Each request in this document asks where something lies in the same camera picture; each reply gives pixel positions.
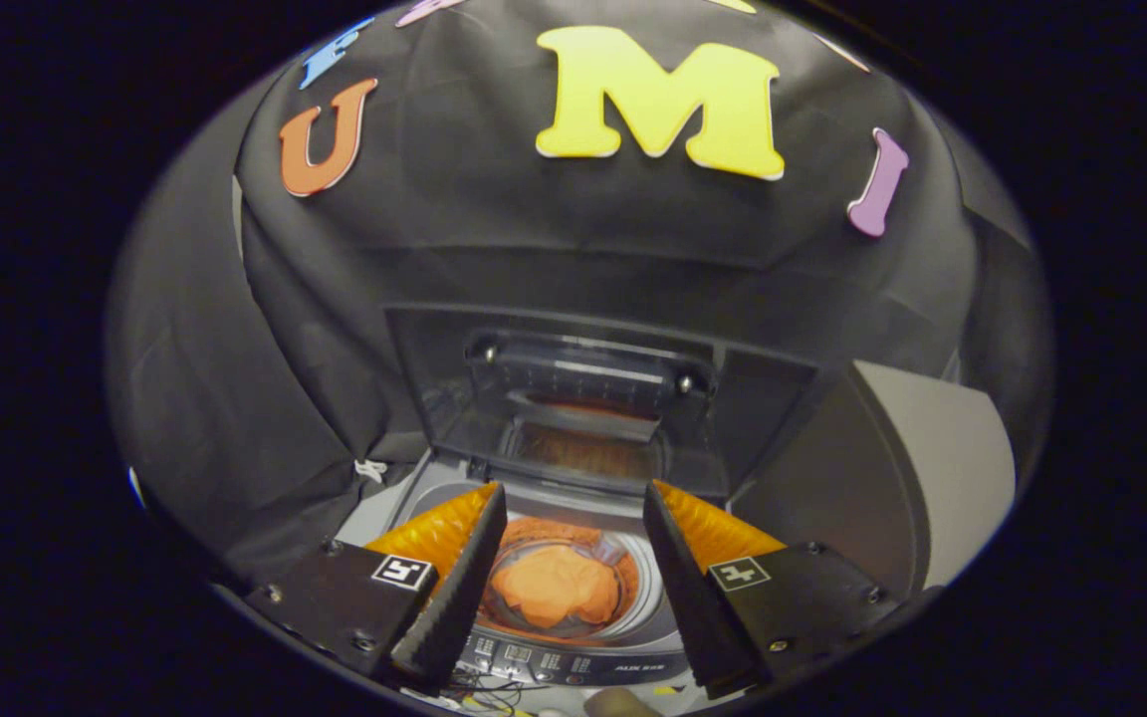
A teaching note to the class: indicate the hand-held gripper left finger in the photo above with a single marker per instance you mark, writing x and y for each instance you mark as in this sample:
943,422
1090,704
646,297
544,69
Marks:
454,607

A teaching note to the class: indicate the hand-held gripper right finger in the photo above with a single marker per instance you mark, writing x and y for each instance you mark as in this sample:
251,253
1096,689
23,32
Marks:
693,617

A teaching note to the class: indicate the orange shirt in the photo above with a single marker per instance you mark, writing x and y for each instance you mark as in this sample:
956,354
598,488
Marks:
554,588

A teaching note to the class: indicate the grey washing machine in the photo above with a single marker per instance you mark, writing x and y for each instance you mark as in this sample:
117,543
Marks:
573,657

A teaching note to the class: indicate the dark washing machine lid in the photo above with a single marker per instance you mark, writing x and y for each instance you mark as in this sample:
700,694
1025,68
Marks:
763,418

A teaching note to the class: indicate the beige cabinet with dark top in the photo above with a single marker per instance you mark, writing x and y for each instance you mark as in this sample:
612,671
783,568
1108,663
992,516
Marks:
932,468

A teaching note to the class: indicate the black backdrop cloth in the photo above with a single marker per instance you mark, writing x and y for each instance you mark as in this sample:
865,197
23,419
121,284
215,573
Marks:
534,239

